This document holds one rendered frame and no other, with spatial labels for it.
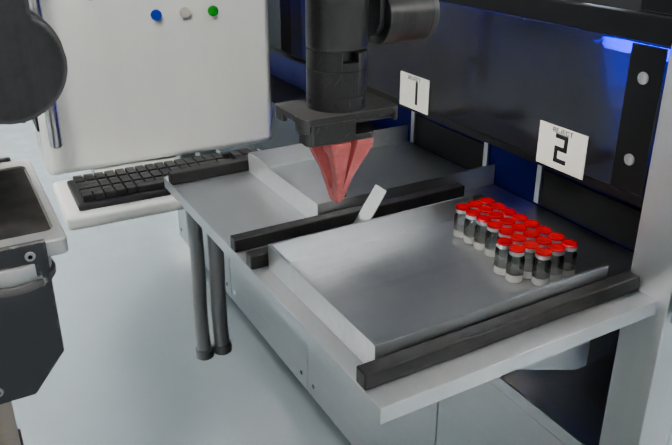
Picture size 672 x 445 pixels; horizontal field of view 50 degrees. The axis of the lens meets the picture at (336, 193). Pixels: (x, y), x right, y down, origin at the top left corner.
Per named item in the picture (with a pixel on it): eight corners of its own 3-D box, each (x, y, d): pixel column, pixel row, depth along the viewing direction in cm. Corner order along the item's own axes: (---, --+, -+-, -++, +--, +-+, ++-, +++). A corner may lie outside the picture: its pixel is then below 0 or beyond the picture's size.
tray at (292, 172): (406, 141, 142) (407, 124, 141) (493, 183, 122) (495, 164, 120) (248, 171, 127) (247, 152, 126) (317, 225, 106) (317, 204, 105)
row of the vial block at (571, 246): (485, 224, 106) (488, 195, 105) (577, 275, 92) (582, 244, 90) (474, 227, 105) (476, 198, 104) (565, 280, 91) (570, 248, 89)
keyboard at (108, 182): (256, 154, 158) (256, 143, 157) (282, 174, 146) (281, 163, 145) (67, 186, 140) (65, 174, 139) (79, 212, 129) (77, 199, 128)
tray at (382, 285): (470, 215, 110) (471, 194, 108) (604, 290, 89) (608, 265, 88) (268, 268, 94) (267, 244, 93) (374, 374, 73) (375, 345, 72)
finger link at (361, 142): (374, 208, 70) (376, 116, 66) (309, 223, 67) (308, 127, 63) (339, 185, 75) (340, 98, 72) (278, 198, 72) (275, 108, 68)
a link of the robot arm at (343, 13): (293, -22, 64) (327, -15, 60) (356, -26, 67) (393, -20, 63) (294, 55, 67) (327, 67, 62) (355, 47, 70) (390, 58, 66)
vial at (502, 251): (502, 266, 94) (505, 235, 92) (513, 273, 92) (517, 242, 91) (489, 270, 93) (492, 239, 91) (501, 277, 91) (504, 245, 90)
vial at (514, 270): (514, 273, 92) (517, 242, 91) (526, 281, 91) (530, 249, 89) (501, 278, 91) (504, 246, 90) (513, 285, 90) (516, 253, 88)
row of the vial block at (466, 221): (461, 230, 104) (464, 201, 102) (552, 284, 90) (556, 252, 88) (449, 234, 103) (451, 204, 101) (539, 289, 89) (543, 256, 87)
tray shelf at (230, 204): (392, 143, 147) (392, 134, 146) (696, 298, 91) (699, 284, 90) (164, 187, 125) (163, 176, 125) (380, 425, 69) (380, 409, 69)
